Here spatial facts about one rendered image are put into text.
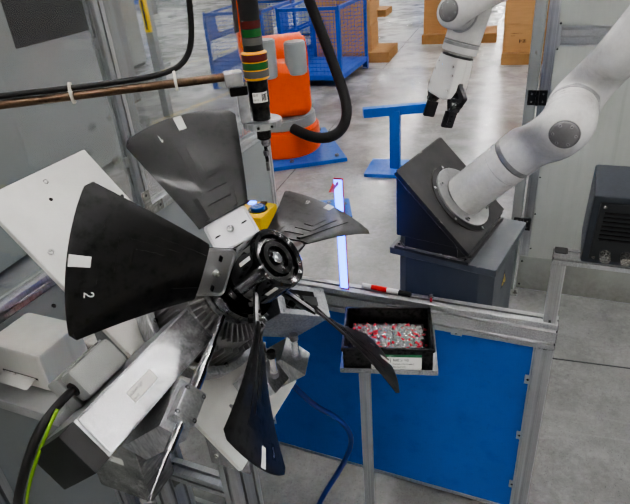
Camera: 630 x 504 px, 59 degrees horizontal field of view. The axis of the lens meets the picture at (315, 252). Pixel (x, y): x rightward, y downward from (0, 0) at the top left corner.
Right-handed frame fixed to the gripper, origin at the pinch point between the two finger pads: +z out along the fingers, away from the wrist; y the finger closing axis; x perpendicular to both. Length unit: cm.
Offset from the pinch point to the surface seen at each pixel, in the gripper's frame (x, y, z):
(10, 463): -98, 7, 101
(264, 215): -36, -12, 35
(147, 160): -70, 16, 12
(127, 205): -75, 41, 10
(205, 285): -61, 39, 25
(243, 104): -56, 27, -4
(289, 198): -36.8, 6.0, 22.1
